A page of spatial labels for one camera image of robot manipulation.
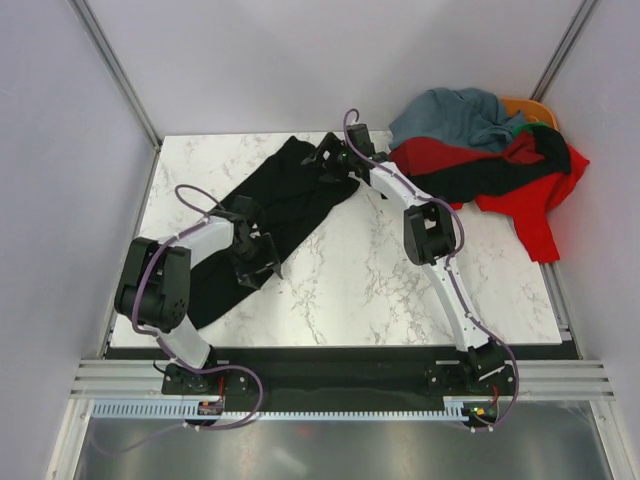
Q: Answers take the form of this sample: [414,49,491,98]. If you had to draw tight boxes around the aluminium extrusion frame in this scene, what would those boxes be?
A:
[47,279,640,480]

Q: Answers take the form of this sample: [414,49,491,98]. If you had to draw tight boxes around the orange basket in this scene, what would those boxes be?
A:
[500,97,558,130]

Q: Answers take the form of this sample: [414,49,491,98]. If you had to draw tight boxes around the white cable duct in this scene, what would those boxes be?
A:
[91,399,498,422]

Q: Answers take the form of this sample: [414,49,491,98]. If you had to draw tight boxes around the green garment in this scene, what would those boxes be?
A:
[512,121,550,138]

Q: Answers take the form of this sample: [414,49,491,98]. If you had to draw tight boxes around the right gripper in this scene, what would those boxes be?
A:
[303,133,356,188]

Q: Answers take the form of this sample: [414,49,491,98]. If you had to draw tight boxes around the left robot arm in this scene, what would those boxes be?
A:
[114,195,281,395]

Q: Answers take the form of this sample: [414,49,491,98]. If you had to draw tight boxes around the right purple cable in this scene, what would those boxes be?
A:
[341,108,521,434]

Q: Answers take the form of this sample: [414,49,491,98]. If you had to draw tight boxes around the left aluminium corner post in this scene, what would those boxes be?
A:
[68,0,162,153]

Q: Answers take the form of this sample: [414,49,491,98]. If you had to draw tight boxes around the grey-blue t-shirt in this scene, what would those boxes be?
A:
[389,88,527,153]

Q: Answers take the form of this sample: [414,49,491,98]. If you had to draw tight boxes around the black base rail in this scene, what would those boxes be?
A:
[107,344,521,414]

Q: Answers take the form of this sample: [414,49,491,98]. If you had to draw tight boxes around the black t-shirt in pile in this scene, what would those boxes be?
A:
[403,125,571,203]

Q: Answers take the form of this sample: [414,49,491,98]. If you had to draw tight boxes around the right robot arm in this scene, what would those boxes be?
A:
[302,124,519,395]

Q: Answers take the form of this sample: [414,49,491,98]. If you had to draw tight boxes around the red t-shirt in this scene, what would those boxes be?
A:
[391,138,590,263]

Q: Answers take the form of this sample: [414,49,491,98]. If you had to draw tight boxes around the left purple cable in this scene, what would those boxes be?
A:
[130,183,265,454]

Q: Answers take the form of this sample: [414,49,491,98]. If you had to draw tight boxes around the aluminium corner post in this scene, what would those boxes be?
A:
[68,0,162,153]
[529,0,600,102]

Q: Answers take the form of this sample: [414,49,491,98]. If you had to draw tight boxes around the right aluminium corner post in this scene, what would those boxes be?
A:
[529,0,600,102]

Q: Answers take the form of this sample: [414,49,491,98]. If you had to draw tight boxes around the purple cable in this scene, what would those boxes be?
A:
[130,183,265,454]
[341,108,521,434]

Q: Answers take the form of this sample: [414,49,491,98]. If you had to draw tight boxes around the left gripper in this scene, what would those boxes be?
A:
[228,234,281,290]

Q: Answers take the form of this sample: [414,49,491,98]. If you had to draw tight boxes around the black t-shirt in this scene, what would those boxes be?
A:
[188,136,359,329]
[403,125,571,203]

